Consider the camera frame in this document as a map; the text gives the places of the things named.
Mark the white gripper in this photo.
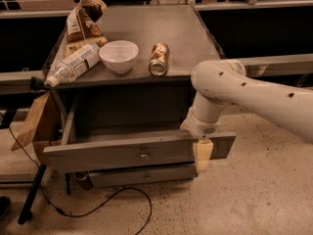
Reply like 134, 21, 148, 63
180, 110, 220, 173

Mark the grey top drawer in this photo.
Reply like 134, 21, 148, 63
44, 99, 236, 173

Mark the grey drawer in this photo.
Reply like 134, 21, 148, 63
89, 164, 198, 188
44, 99, 236, 173

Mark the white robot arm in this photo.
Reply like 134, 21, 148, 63
181, 60, 313, 173

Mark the grey drawer cabinet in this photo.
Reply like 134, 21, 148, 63
41, 4, 226, 190

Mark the grey bottom drawer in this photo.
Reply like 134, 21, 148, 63
89, 164, 198, 188

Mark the metal soda can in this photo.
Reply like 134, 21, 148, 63
149, 43, 169, 76

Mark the white bowl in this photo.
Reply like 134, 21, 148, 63
99, 40, 139, 73

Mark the black thin pole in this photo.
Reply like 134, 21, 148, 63
65, 173, 71, 195

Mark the clear plastic water bottle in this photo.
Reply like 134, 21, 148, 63
46, 43, 100, 87

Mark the brown cardboard box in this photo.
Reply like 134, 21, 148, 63
11, 92, 62, 165

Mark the brown chip bag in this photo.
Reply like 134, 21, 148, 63
67, 0, 107, 45

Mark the black stand leg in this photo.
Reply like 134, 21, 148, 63
18, 164, 47, 225

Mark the black shoe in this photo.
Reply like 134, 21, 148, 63
0, 196, 11, 219

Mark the black cable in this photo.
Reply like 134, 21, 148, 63
0, 113, 154, 235

